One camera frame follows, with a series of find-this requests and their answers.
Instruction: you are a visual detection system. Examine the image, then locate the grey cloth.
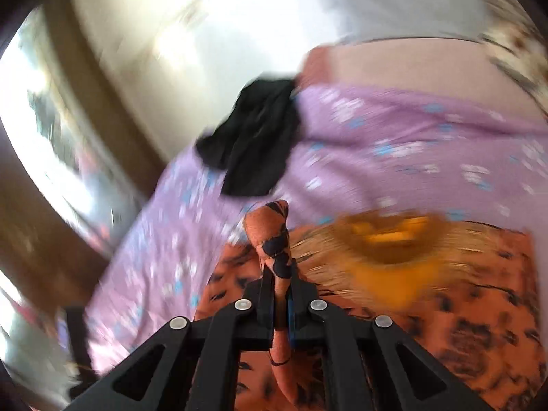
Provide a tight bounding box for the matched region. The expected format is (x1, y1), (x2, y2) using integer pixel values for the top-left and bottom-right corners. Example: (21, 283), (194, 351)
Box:
(300, 0), (497, 46)

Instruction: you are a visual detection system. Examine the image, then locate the yellow garment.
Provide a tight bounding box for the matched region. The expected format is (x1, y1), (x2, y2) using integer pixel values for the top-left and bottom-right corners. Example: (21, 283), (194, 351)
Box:
(332, 214), (452, 311)

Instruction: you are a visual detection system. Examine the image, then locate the orange black floral garment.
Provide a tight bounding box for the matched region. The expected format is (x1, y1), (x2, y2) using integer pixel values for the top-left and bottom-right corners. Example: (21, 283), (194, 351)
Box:
(195, 200), (541, 411)

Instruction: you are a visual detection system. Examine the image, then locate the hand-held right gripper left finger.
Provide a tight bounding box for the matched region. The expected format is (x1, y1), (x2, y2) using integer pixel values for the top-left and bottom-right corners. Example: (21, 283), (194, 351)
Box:
(64, 271), (275, 411)

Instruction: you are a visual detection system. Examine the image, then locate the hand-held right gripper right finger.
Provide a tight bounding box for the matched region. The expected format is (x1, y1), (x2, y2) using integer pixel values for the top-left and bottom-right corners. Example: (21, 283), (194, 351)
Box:
(288, 280), (493, 411)

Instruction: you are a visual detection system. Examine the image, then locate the pink mattress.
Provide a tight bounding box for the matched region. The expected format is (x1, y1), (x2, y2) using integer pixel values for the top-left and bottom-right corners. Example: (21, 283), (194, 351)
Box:
(297, 38), (542, 114)

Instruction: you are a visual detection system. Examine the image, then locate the purple floral bedsheet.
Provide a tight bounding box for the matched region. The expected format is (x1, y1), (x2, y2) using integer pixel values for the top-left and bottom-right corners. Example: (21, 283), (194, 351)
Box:
(83, 85), (548, 377)

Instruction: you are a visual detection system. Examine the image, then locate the cream patterned cloth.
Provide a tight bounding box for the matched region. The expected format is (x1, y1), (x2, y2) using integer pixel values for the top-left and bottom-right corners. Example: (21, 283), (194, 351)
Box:
(477, 0), (548, 116)

